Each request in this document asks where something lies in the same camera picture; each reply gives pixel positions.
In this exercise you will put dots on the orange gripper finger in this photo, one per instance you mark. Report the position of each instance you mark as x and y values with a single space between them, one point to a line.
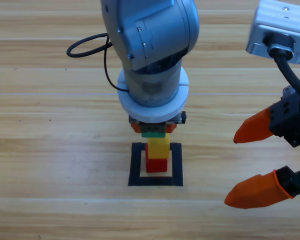
255 192

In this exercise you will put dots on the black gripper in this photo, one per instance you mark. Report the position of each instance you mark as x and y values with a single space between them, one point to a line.
152 128
290 117

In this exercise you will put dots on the green cube block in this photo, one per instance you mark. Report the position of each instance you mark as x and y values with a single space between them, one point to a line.
152 135

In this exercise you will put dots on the yellow cube block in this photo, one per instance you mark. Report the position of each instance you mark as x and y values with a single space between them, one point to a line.
158 147

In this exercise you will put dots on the red cube block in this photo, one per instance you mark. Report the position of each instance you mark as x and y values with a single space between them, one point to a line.
156 166

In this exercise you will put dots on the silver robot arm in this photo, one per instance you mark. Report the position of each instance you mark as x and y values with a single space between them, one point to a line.
152 37

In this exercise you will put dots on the black tape square outline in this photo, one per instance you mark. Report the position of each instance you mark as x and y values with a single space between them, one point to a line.
135 162

